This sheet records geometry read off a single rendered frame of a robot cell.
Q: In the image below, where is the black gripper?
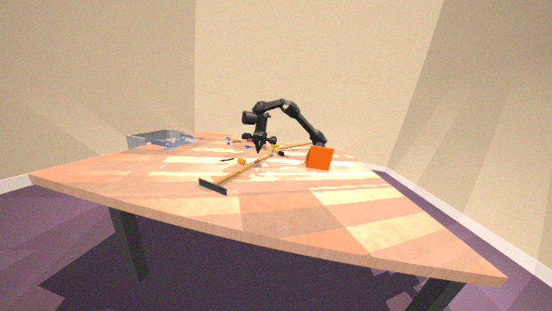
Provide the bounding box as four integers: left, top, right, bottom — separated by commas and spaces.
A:
242, 125, 277, 154

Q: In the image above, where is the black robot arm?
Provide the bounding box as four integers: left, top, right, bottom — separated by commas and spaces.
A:
242, 99, 328, 147

